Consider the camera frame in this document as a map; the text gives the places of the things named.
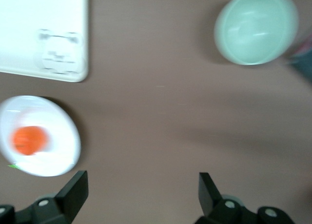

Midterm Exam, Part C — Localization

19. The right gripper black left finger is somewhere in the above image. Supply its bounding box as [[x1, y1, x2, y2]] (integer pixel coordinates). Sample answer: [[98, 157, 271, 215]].
[[14, 170, 89, 224]]

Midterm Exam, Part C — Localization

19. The white round plate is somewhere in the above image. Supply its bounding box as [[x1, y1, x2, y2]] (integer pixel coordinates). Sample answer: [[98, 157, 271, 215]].
[[0, 95, 81, 178]]

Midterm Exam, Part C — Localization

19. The dark grey folded cloth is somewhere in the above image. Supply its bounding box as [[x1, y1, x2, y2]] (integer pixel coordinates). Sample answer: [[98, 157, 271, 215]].
[[287, 36, 312, 85]]

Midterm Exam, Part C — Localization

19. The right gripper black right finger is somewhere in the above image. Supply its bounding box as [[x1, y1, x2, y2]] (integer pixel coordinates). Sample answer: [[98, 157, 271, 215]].
[[195, 172, 258, 224]]

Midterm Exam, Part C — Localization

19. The cream bear print tray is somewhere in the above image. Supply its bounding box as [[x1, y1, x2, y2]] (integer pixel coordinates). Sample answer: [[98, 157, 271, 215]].
[[0, 0, 89, 83]]

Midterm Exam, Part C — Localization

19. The orange fruit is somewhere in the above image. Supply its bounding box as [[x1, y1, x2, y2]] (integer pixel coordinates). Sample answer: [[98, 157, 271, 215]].
[[9, 126, 49, 156]]

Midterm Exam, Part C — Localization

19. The pale green bowl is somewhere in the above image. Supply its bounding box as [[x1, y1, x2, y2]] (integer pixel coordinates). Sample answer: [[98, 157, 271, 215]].
[[214, 0, 300, 65]]

